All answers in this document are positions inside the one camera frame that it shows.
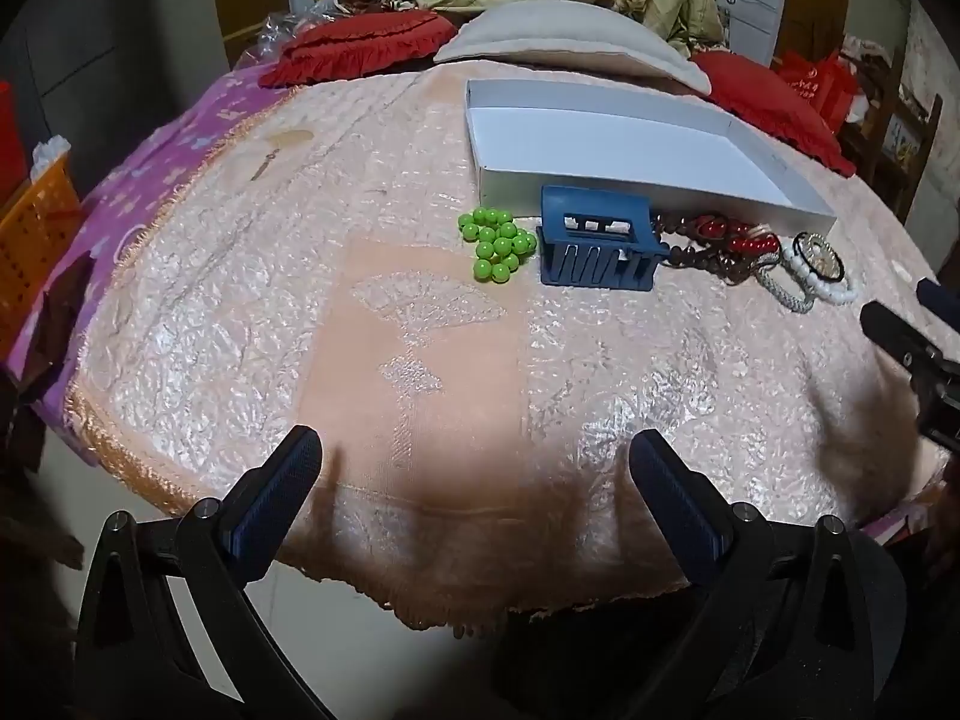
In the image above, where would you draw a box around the blue hair claw clip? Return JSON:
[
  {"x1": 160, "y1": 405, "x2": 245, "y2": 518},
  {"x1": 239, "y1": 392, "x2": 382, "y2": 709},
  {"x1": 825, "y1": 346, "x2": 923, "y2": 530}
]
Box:
[{"x1": 536, "y1": 185, "x2": 671, "y2": 292}]

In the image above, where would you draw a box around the grey refrigerator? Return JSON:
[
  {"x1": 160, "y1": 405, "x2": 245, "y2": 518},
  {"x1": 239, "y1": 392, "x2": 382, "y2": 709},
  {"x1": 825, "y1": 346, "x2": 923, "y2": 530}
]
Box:
[{"x1": 0, "y1": 0, "x2": 226, "y2": 241}]

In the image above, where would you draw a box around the brown bead bracelet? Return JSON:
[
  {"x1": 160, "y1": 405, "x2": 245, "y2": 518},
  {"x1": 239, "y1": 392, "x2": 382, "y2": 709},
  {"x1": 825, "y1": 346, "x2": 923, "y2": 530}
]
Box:
[{"x1": 652, "y1": 214, "x2": 758, "y2": 286}]

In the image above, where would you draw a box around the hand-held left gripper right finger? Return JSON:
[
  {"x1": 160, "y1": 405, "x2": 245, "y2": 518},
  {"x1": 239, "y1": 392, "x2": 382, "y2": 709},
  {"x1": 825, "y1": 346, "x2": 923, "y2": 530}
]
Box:
[{"x1": 628, "y1": 430, "x2": 908, "y2": 720}]

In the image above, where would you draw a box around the orange plastic basket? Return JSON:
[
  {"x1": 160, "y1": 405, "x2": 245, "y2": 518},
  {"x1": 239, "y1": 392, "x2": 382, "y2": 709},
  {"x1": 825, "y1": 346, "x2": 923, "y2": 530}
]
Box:
[{"x1": 0, "y1": 150, "x2": 83, "y2": 350}]

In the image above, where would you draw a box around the wooden chair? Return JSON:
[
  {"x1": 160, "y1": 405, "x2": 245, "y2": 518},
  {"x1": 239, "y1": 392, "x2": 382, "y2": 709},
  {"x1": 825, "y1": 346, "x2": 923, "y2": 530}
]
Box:
[{"x1": 836, "y1": 34, "x2": 944, "y2": 226}]

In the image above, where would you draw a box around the red bead bracelet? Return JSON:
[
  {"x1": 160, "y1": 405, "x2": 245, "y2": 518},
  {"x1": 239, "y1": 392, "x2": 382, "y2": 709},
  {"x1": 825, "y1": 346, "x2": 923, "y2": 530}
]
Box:
[{"x1": 690, "y1": 214, "x2": 781, "y2": 256}]

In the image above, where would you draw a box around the red fringed pillow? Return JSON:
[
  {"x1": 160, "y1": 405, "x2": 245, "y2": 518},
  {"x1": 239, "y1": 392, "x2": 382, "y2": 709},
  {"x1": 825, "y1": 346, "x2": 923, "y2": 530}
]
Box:
[{"x1": 259, "y1": 11, "x2": 460, "y2": 89}]

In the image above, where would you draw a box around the white bead bracelet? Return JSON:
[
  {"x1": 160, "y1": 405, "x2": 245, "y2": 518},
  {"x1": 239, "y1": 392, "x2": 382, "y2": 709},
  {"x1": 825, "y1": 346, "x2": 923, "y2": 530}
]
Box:
[{"x1": 781, "y1": 231, "x2": 857, "y2": 306}]

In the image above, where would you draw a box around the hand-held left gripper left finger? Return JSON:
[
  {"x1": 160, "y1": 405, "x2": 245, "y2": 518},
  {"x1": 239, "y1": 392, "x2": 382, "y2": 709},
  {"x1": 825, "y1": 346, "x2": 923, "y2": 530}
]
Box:
[{"x1": 73, "y1": 425, "x2": 338, "y2": 720}]

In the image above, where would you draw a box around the beige pillow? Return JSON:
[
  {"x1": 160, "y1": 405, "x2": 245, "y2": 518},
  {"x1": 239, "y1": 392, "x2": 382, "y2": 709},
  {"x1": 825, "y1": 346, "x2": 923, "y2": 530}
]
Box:
[{"x1": 433, "y1": 0, "x2": 712, "y2": 97}]

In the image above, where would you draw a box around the white cardboard tray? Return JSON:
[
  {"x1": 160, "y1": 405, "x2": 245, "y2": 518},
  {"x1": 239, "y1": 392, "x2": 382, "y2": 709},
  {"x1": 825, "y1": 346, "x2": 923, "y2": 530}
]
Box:
[{"x1": 463, "y1": 78, "x2": 837, "y2": 239}]

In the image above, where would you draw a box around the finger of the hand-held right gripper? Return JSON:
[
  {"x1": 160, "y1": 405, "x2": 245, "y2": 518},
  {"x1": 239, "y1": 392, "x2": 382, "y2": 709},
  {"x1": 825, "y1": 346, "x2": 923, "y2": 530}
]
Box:
[
  {"x1": 860, "y1": 301, "x2": 944, "y2": 383},
  {"x1": 916, "y1": 277, "x2": 960, "y2": 317}
]

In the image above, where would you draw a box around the purple flower bedsheet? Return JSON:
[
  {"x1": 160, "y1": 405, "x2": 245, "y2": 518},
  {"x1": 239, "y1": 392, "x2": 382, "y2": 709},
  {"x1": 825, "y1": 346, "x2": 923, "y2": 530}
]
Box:
[{"x1": 0, "y1": 64, "x2": 293, "y2": 428}]

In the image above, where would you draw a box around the green bead bracelet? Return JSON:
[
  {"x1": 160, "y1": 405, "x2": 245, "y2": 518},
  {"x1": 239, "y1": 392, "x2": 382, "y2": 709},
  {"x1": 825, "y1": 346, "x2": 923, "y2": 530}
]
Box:
[{"x1": 457, "y1": 206, "x2": 538, "y2": 283}]

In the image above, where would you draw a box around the clear plastic wrap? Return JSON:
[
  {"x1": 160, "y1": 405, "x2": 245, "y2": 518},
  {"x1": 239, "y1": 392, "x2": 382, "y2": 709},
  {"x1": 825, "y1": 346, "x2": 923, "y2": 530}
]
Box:
[{"x1": 244, "y1": 11, "x2": 331, "y2": 61}]

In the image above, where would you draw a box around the plain red pillow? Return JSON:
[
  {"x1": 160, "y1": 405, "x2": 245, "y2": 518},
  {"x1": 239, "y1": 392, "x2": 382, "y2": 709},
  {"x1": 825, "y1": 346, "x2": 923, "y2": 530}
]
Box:
[{"x1": 688, "y1": 51, "x2": 857, "y2": 179}]

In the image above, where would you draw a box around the red shopping bag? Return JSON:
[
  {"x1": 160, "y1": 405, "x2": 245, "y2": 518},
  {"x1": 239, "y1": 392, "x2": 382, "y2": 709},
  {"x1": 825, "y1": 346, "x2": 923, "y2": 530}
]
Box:
[{"x1": 772, "y1": 51, "x2": 860, "y2": 132}]

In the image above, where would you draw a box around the silver rhinestone bracelet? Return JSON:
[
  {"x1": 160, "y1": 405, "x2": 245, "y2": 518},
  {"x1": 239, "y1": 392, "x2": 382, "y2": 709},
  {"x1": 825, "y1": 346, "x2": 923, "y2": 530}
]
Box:
[{"x1": 754, "y1": 255, "x2": 818, "y2": 312}]

